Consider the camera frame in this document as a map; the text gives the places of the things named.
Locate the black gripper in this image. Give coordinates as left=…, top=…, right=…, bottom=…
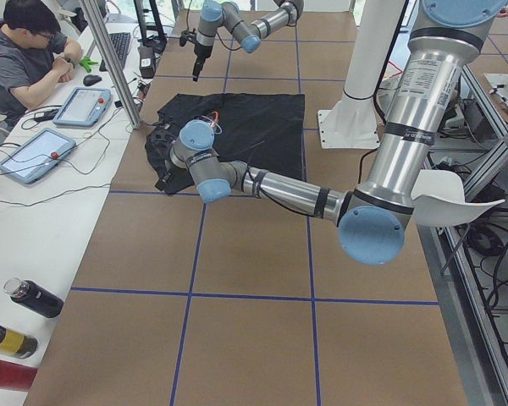
left=151, top=129, right=177, bottom=183
left=192, top=42, right=212, bottom=82

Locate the black graphic t-shirt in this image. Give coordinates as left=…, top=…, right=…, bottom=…
left=145, top=93, right=305, bottom=195

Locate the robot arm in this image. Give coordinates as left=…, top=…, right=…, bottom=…
left=191, top=0, right=304, bottom=82
left=146, top=1, right=504, bottom=265

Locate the upper blue teach pendant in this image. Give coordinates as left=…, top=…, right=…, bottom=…
left=52, top=87, right=112, bottom=128

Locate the blue teach pendant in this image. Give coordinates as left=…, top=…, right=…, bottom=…
left=0, top=129, right=77, bottom=184
left=52, top=87, right=112, bottom=128

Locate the black keyboard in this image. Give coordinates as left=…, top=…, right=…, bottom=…
left=109, top=32, right=131, bottom=69

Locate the black computer mouse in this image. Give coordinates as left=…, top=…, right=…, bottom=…
left=83, top=74, right=102, bottom=87

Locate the green plastic toy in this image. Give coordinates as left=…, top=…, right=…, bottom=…
left=79, top=56, right=99, bottom=74

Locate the lower blue teach pendant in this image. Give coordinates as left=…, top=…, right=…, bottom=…
left=0, top=129, right=77, bottom=184

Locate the seated man grey hoodie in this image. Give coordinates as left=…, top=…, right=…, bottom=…
left=0, top=0, right=82, bottom=128

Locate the black water bottle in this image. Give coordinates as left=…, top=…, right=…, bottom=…
left=3, top=277, right=64, bottom=318

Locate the yellow green spray can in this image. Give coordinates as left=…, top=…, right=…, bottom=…
left=0, top=325, right=38, bottom=359

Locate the white curved plastic shield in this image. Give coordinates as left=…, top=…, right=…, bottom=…
left=411, top=169, right=505, bottom=228

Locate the red bottle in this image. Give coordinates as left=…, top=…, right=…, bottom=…
left=0, top=359, right=38, bottom=392

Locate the aluminium frame post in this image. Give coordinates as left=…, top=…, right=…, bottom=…
left=80, top=0, right=141, bottom=129

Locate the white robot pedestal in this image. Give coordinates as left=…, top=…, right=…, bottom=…
left=317, top=0, right=407, bottom=150

